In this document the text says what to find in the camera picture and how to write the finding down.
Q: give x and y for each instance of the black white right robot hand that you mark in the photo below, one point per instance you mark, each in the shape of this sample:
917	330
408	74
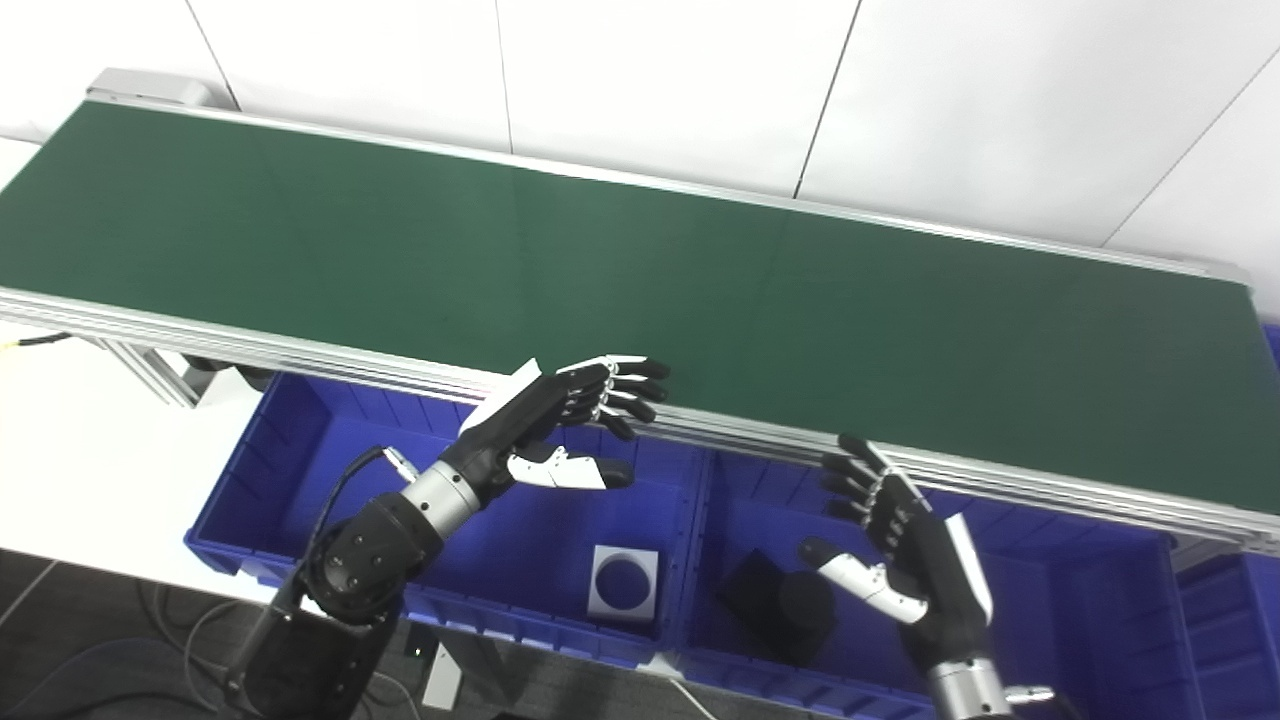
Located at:
935	580

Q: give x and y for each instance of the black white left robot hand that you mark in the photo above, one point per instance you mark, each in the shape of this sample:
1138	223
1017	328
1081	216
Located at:
520	425

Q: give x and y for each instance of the white block part round hole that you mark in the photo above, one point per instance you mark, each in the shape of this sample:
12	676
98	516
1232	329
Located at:
600	608

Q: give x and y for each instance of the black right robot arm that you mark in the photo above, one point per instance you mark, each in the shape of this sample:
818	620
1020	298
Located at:
965	690

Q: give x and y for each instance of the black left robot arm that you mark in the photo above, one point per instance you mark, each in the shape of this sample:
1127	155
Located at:
370	560

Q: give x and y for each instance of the blue plastic bin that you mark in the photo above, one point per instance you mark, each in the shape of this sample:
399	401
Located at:
330	480
1230	640
1060	600

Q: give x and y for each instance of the black block part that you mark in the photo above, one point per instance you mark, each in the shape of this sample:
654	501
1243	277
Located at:
770	600

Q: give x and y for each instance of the grey conveyor end housing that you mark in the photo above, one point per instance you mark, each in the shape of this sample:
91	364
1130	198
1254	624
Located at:
150	85

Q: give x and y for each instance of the green conveyor belt aluminium frame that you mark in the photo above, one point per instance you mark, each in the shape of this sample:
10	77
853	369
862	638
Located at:
600	270

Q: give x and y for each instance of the silver metal bracket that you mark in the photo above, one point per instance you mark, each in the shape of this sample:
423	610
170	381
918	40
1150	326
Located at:
440	685

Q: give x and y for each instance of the aluminium conveyor leg frame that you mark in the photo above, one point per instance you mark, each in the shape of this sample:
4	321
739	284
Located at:
150	370

